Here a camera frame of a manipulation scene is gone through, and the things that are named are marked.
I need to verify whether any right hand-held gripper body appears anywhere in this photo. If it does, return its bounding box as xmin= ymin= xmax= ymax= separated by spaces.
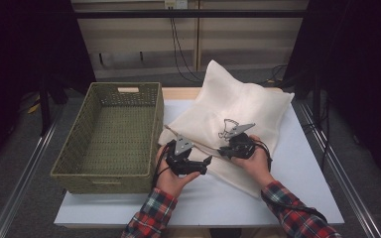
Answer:
xmin=226 ymin=122 xmax=256 ymax=160

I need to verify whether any person's right leg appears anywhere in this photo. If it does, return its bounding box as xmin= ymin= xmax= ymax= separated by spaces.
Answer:
xmin=244 ymin=227 xmax=289 ymax=238

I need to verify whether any green woven basket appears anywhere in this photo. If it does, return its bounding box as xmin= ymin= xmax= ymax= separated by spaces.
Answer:
xmin=50 ymin=81 xmax=165 ymax=195

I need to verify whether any metal floor rail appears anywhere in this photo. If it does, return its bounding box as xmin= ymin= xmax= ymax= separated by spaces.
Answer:
xmin=297 ymin=100 xmax=381 ymax=238
xmin=0 ymin=105 xmax=65 ymax=238

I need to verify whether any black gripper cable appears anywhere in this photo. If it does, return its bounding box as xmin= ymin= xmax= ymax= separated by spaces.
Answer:
xmin=151 ymin=140 xmax=177 ymax=190
xmin=252 ymin=140 xmax=328 ymax=224

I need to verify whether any person's right hand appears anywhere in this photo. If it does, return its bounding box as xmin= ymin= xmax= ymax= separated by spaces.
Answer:
xmin=231 ymin=135 xmax=276 ymax=188

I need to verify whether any white wall outlet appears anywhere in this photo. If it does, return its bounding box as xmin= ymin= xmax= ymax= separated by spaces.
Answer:
xmin=164 ymin=0 xmax=189 ymax=10

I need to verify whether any black horizontal bar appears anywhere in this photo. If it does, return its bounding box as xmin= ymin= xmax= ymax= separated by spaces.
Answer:
xmin=73 ymin=9 xmax=309 ymax=19

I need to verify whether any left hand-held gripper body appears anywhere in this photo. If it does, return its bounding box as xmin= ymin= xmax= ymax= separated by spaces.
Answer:
xmin=165 ymin=133 xmax=196 ymax=177

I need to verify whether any white table cover sheet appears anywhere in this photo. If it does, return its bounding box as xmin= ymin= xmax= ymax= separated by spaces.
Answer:
xmin=54 ymin=98 xmax=345 ymax=229

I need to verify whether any cream drawstring bag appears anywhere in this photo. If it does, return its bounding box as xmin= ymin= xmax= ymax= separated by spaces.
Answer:
xmin=158 ymin=59 xmax=296 ymax=199

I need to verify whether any black wall cable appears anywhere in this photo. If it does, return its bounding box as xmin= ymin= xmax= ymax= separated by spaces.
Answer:
xmin=169 ymin=7 xmax=289 ymax=85

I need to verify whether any person's left hand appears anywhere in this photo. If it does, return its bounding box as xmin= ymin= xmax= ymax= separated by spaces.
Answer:
xmin=155 ymin=145 xmax=201 ymax=198

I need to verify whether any person's left leg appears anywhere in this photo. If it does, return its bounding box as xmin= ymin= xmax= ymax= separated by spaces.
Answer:
xmin=168 ymin=227 xmax=210 ymax=238

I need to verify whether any person's leg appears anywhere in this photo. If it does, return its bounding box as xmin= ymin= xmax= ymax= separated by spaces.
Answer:
xmin=168 ymin=227 xmax=210 ymax=238
xmin=244 ymin=227 xmax=289 ymax=238

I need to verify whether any black metal stand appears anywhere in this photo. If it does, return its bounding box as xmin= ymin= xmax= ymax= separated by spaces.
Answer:
xmin=39 ymin=77 xmax=53 ymax=137
xmin=312 ymin=72 xmax=322 ymax=132

